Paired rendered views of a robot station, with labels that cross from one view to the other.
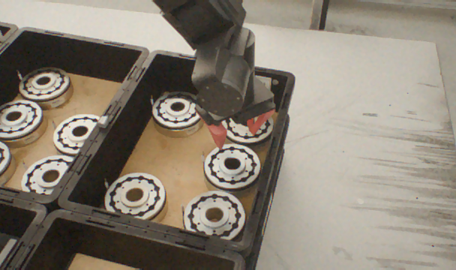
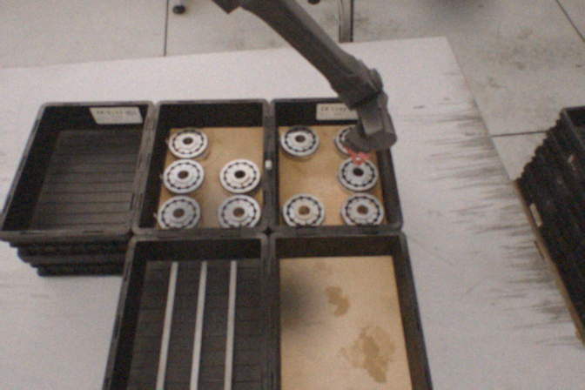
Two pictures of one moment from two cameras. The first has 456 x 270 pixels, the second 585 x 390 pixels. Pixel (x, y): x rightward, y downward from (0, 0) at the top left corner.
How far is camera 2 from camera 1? 0.53 m
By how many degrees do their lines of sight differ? 13
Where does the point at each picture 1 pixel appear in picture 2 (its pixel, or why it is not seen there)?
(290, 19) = not seen: hidden behind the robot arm
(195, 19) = (358, 95)
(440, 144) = (473, 119)
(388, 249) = (461, 202)
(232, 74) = (388, 124)
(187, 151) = (317, 170)
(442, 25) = not seen: outside the picture
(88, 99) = (224, 146)
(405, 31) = (393, 7)
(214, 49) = (373, 110)
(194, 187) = (335, 195)
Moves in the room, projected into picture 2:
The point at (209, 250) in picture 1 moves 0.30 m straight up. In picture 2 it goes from (381, 232) to (407, 148)
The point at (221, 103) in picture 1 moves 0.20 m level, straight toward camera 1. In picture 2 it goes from (383, 143) to (429, 227)
